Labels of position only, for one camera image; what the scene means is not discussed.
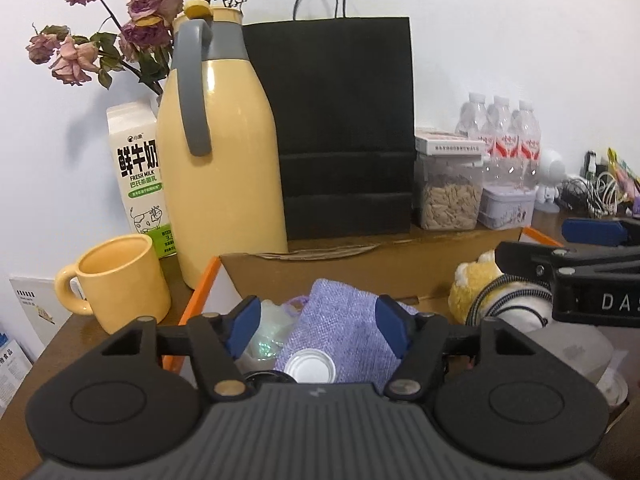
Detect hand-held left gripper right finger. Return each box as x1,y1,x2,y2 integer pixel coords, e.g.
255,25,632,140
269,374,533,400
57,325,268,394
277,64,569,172
375,294,526,401

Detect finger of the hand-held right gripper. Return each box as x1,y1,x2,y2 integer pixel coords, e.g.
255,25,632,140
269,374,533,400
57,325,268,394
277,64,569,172
494,240,640,282
561,216,640,249

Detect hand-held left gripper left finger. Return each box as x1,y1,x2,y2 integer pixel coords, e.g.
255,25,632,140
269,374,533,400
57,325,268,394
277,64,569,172
100,296,262,401

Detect purple woven pouch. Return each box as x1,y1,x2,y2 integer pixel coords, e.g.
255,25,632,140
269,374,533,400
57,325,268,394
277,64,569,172
274,278,421,386

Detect yellow plush toy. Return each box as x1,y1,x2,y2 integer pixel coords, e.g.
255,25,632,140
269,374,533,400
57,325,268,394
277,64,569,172
448,251,553,333

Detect orange cardboard box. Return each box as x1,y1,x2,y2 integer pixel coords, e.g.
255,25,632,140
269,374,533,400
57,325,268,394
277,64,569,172
162,226,631,411

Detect large white bottle cap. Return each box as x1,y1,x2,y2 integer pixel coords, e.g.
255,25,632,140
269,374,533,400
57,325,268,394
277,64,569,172
283,348,337,385

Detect white printed tin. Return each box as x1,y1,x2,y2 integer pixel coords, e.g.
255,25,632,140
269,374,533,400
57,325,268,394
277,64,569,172
477,185,537,231

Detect white robot figurine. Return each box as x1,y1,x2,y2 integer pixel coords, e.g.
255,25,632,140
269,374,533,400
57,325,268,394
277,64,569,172
535,148,566,213

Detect clear container of seeds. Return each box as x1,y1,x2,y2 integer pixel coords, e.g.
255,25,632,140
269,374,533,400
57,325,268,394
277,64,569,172
414,152,485,231

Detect clear water bottle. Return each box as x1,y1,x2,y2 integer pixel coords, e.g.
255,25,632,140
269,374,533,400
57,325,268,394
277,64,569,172
455,92,488,138
487,95,513,171
510,100,543,188

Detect yellow mug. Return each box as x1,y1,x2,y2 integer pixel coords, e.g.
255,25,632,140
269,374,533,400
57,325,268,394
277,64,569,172
54,233,172,335

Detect small white flat box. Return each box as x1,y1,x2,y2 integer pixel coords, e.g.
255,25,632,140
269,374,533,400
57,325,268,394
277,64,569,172
415,128,488,156

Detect yellow thermos jug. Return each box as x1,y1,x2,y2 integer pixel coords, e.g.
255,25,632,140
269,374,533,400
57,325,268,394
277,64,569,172
156,0,290,291

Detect white milk carton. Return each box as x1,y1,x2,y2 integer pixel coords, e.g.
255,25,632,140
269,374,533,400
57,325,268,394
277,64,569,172
106,101,178,259

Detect black paper bag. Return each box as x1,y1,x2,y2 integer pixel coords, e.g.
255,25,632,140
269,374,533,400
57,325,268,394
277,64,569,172
242,0,416,241

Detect blue and white food bag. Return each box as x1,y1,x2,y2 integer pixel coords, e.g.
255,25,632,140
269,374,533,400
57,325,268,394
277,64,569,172
0,332,26,411

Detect dried pink flowers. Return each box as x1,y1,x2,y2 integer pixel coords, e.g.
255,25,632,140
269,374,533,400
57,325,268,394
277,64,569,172
26,0,261,96

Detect tangle of charger cables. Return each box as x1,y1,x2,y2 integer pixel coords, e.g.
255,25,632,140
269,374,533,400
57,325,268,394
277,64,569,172
555,172,631,218

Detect white wall panel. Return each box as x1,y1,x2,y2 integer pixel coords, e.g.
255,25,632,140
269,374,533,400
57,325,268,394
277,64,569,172
9,275,73,346

